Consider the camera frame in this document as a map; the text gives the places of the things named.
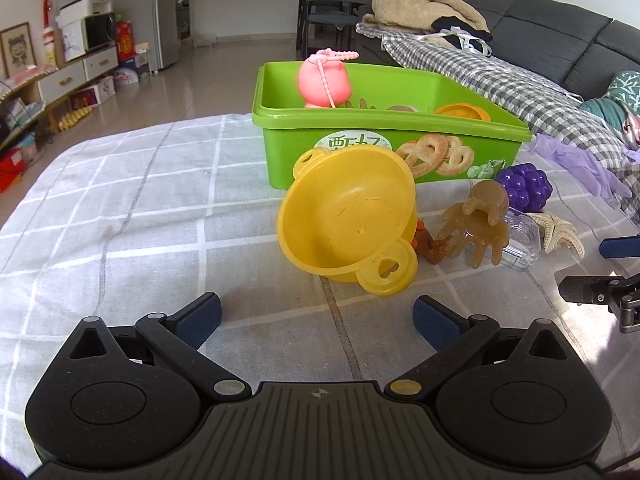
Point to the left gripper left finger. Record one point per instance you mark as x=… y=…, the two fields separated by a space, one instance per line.
x=174 y=341

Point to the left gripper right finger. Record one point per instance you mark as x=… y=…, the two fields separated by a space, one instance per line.
x=456 y=340

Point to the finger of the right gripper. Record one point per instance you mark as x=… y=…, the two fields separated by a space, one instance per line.
x=620 y=247
x=586 y=289

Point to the beige starfish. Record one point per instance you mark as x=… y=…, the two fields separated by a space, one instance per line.
x=556 y=232

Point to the clear plastic container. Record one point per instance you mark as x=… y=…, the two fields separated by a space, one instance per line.
x=524 y=246

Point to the small orange brown toy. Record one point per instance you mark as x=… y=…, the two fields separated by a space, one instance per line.
x=427 y=246

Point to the amber octopus toy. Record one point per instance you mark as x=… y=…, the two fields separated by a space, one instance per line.
x=479 y=221

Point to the yellow toy pot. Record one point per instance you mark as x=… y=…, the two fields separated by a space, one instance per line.
x=350 y=216

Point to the orange toy lid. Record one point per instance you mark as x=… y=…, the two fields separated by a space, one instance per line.
x=463 y=110

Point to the pink rubber pig toy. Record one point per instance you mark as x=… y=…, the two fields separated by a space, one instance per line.
x=322 y=80

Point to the clear pink ball toy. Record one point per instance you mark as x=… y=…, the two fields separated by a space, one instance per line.
x=403 y=108

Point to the translucent amber hand toy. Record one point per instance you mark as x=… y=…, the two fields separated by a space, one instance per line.
x=362 y=104

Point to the purple cloth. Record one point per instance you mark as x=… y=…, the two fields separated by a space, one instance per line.
x=582 y=165

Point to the purple toy grapes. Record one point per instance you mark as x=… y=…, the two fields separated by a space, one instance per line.
x=528 y=187

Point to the grey checked tablecloth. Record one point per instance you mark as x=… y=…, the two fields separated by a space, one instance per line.
x=147 y=220

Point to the teal patterned pillow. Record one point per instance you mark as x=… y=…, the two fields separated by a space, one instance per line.
x=619 y=107

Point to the checked sofa blanket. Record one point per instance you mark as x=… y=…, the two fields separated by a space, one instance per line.
x=545 y=107

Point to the dark grey sofa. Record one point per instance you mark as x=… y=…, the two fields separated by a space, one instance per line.
x=577 y=49

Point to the green plastic storage box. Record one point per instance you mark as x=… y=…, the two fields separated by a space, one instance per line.
x=290 y=129

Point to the white tv cabinet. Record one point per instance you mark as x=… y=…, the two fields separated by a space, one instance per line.
x=44 y=91

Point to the red gift box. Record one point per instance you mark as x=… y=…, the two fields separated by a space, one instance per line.
x=124 y=41

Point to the microwave oven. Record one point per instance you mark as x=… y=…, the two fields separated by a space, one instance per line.
x=88 y=34

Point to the framed cartoon picture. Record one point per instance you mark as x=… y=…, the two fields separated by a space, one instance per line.
x=16 y=49

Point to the silver refrigerator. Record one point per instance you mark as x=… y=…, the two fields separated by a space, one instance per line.
x=154 y=23

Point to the dark chair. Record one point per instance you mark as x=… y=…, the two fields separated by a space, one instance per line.
x=339 y=14

